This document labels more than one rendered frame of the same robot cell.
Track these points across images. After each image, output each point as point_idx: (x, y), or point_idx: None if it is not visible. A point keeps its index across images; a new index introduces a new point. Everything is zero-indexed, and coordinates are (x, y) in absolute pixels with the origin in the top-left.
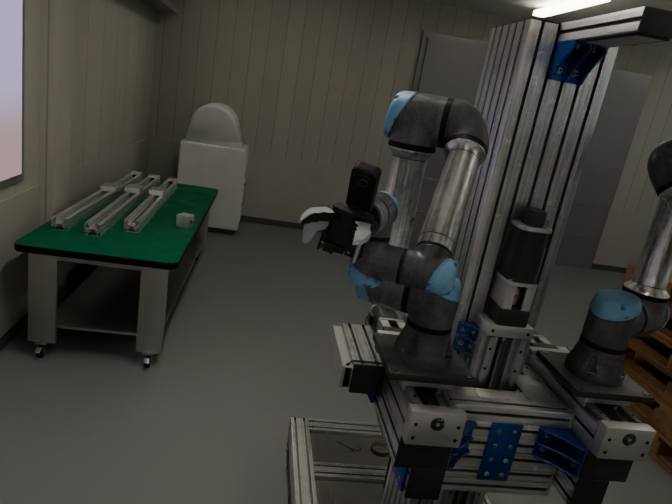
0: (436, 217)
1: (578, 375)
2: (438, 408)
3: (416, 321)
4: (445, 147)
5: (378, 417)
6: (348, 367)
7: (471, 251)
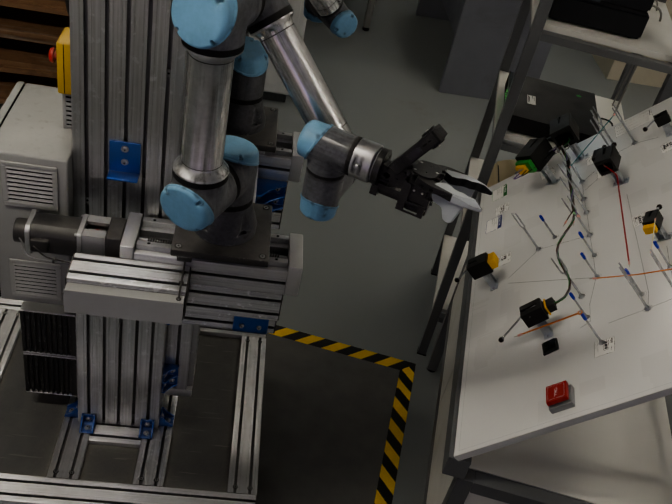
0: (333, 111)
1: (250, 133)
2: (295, 249)
3: (242, 203)
4: (267, 29)
5: (198, 311)
6: (184, 300)
7: (179, 94)
